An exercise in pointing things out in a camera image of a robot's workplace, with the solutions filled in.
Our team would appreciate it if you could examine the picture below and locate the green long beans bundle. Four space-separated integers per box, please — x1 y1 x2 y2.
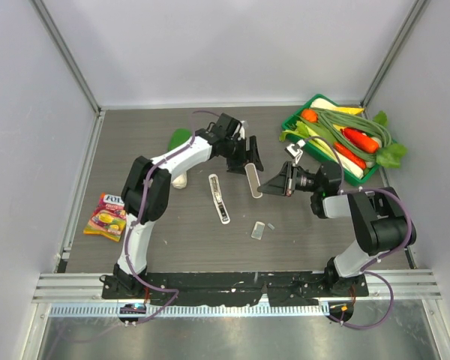
312 108 381 164

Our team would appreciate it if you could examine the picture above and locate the green plastic tray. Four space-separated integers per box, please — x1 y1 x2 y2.
279 94 407 186

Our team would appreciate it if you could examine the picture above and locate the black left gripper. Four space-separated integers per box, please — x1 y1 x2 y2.
223 136 263 176

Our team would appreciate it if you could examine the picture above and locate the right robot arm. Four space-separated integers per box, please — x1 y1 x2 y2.
258 160 416 296

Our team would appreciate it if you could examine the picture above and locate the red chili pepper toy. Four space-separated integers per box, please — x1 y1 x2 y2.
334 142 367 170

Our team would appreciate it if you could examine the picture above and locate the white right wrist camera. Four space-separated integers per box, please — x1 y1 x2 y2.
285 139 306 167

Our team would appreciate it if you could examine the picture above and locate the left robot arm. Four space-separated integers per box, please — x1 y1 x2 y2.
103 113 264 299

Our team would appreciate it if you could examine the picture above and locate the orange pumpkin toy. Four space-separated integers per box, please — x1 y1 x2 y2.
300 109 318 123

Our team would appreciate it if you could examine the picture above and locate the white stapler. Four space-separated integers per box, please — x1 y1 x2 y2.
208 174 230 225

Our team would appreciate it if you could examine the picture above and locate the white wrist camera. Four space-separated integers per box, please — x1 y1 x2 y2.
238 121 248 140
285 139 306 167

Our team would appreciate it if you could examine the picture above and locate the staples tray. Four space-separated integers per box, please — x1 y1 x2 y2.
250 221 266 240

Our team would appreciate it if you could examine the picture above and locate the green bok choy toy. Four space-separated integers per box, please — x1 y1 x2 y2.
167 127 194 190

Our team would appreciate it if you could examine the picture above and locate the orange carrot toy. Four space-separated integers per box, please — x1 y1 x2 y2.
342 127 380 154

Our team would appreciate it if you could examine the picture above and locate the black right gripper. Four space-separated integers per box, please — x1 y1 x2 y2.
258 161 323 197

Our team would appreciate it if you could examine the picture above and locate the colourful snack packet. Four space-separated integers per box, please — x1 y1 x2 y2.
82 193 126 242

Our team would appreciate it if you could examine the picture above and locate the white radish toy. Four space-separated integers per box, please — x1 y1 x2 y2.
310 97 338 111

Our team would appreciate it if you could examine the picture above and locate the green lettuce leaf toy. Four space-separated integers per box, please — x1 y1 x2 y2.
372 110 408 168

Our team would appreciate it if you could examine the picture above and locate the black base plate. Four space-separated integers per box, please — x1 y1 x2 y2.
100 271 369 308

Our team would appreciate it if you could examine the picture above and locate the perforated cable duct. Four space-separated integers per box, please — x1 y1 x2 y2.
49 301 329 318

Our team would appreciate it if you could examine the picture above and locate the yellow corn toy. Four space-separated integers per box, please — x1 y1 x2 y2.
333 106 365 116

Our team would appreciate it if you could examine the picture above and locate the pale green leek toy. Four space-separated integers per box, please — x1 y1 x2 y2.
279 121 365 179

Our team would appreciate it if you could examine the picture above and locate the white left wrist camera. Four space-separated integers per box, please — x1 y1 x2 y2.
238 121 248 140

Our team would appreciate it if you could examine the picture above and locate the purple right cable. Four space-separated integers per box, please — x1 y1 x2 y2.
301 136 416 329

